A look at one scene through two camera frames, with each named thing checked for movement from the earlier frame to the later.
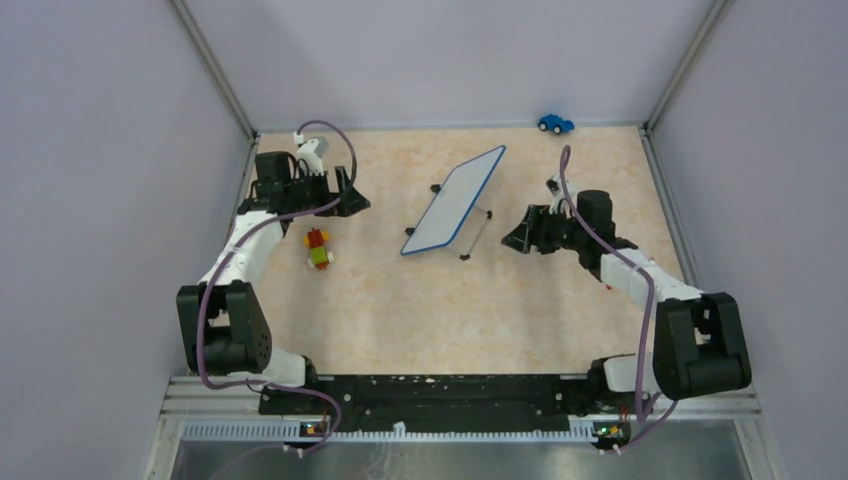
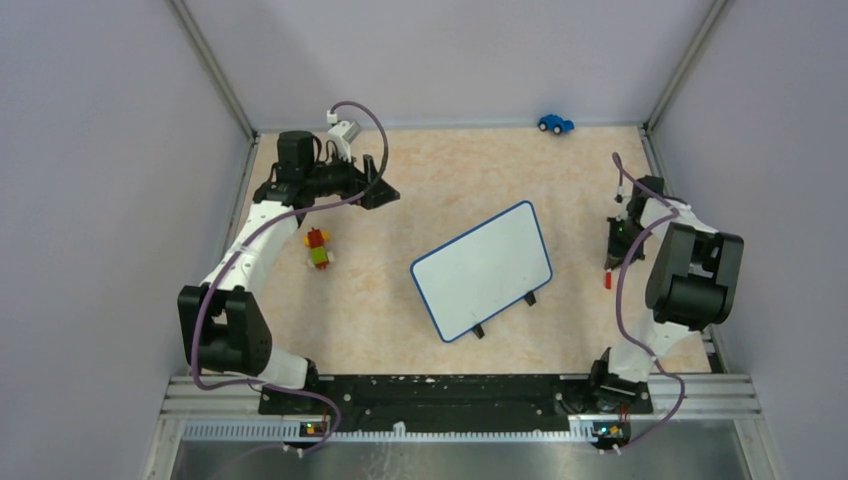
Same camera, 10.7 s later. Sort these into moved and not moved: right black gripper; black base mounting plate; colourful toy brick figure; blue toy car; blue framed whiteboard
Moved: right black gripper; blue framed whiteboard
Not moved: colourful toy brick figure; blue toy car; black base mounting plate
